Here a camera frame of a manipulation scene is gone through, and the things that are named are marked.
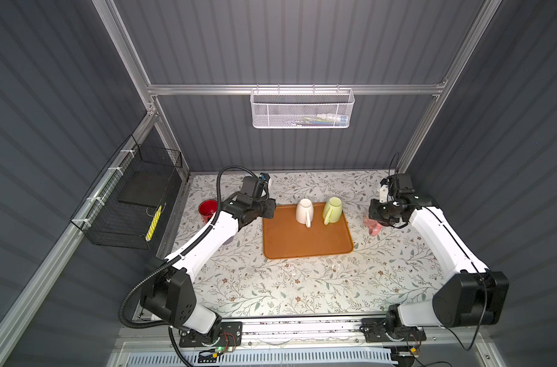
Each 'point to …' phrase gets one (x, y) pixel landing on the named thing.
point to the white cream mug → (304, 212)
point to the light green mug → (332, 210)
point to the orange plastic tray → (285, 237)
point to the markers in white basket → (321, 120)
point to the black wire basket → (126, 204)
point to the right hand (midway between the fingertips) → (376, 211)
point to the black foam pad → (146, 187)
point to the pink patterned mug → (374, 228)
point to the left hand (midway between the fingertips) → (274, 206)
